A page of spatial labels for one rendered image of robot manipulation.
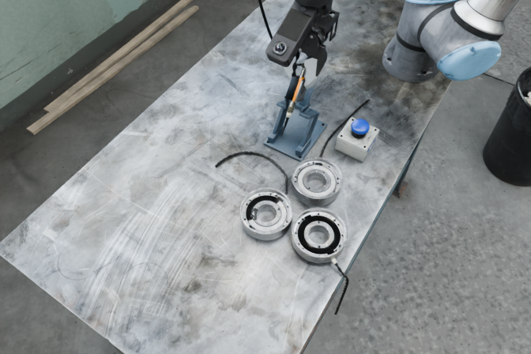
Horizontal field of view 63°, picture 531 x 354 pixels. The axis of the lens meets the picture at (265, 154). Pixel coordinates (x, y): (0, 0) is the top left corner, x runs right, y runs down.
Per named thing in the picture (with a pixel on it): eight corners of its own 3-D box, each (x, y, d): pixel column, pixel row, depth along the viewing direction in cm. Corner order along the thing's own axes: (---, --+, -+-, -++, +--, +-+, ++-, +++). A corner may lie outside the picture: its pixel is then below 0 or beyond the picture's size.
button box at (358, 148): (363, 163, 97) (367, 149, 93) (334, 148, 100) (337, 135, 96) (378, 139, 101) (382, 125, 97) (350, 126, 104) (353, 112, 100)
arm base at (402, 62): (395, 38, 123) (404, 7, 115) (447, 57, 118) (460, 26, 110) (372, 69, 116) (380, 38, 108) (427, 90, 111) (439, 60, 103)
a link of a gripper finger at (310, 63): (329, 79, 91) (331, 42, 85) (317, 96, 88) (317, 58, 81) (316, 75, 93) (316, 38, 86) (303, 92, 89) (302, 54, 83)
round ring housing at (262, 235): (269, 254, 84) (269, 244, 81) (230, 222, 89) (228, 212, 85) (303, 217, 89) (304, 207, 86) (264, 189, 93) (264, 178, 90)
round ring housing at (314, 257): (281, 230, 87) (281, 220, 84) (325, 209, 90) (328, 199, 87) (308, 276, 82) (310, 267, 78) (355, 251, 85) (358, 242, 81)
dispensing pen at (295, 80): (271, 135, 92) (296, 58, 86) (280, 131, 96) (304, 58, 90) (280, 139, 92) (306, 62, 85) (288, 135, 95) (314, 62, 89)
